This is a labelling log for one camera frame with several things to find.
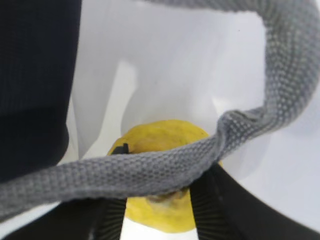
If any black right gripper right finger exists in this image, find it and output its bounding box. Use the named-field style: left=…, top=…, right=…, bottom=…
left=190, top=164, right=320, bottom=240

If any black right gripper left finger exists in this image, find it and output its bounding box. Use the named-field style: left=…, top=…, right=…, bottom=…
left=0, top=142, right=130, bottom=240

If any navy blue lunch bag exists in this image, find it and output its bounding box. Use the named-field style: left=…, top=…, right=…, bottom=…
left=0, top=0, right=320, bottom=220

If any yellow pear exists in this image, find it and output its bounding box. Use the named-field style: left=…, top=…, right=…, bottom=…
left=108, top=119, right=208, bottom=234

